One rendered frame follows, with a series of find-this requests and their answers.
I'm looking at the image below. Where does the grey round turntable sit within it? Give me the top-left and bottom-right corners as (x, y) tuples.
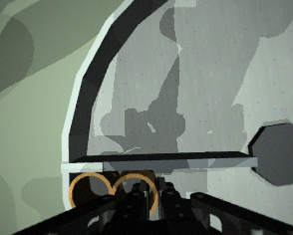
(61, 0), (293, 225)

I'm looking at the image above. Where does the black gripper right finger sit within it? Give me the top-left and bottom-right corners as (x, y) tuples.
(156, 177), (293, 235)

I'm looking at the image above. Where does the bronze bushing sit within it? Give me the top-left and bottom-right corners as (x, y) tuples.
(111, 170), (158, 216)
(69, 171), (120, 208)

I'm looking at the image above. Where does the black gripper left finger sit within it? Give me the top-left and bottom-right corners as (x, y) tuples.
(12, 180), (149, 235)

